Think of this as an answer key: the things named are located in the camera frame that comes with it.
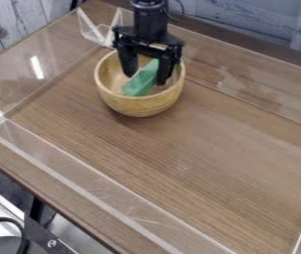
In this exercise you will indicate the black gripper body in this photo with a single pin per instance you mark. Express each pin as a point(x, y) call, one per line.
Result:
point(129, 44)

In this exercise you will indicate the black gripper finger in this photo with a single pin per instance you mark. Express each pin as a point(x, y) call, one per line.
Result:
point(167, 62)
point(128, 60)

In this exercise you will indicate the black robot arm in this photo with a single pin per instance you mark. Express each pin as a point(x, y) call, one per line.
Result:
point(150, 19)

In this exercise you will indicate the black metal table leg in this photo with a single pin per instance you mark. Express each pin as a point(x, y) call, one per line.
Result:
point(36, 210)

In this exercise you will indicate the black metal base plate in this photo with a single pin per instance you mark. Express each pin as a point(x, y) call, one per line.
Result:
point(41, 241)

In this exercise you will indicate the clear acrylic corner bracket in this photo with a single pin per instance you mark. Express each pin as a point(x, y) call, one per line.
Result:
point(97, 33)

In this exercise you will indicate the clear acrylic tray wall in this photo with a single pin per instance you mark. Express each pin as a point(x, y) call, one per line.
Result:
point(123, 176)

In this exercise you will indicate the green rectangular block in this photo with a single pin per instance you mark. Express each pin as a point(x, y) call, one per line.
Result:
point(143, 84)

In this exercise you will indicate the brown wooden bowl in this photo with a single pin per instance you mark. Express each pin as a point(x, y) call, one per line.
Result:
point(109, 79)

